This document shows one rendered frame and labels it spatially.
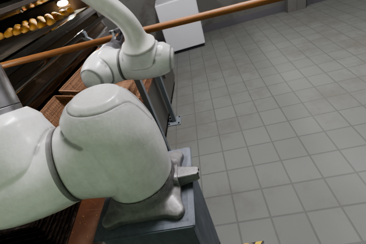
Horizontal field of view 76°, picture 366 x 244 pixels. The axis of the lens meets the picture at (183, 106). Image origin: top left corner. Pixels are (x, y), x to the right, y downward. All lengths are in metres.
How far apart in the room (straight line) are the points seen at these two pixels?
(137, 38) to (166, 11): 3.12
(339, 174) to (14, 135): 1.75
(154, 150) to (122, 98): 0.12
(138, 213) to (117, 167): 0.14
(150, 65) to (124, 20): 0.14
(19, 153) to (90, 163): 0.12
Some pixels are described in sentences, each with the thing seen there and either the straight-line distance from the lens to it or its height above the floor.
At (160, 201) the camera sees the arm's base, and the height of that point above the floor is 1.03.
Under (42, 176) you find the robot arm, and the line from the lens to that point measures 0.47.
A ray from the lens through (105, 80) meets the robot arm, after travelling 0.74.
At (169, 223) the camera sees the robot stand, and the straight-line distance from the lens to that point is 0.53.
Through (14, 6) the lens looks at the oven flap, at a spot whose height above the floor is 1.41.
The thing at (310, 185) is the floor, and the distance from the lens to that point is 1.78.
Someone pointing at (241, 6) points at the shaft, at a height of 1.18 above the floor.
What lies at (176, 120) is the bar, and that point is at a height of 0.01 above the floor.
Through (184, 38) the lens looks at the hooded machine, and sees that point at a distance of 3.92.
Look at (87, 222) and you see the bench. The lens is 1.22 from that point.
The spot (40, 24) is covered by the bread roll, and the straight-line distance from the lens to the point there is 2.43.
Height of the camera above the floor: 1.44
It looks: 34 degrees down
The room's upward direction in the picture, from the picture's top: 18 degrees counter-clockwise
